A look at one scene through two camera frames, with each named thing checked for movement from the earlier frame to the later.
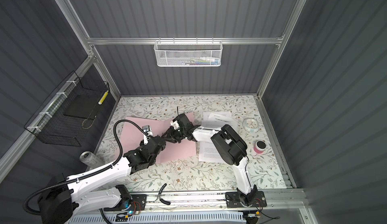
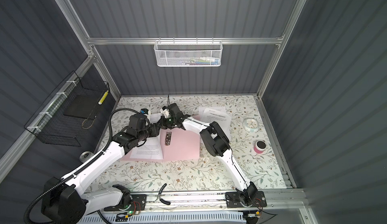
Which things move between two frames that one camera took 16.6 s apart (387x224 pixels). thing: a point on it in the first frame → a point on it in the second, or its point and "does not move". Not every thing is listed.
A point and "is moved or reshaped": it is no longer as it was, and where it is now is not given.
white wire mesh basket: [188, 53] does not move
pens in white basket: [200, 61] does not move
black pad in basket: [83, 106] does not move
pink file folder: [131, 136] is moved or reshaped
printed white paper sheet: [208, 152] is moved or reshaped
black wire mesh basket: [65, 118] does not move
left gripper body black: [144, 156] → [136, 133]
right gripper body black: [176, 135] → [169, 123]
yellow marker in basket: [101, 101] does not move
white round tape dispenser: [250, 124] does not move
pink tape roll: [259, 147] does not move
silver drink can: [91, 160] does not move
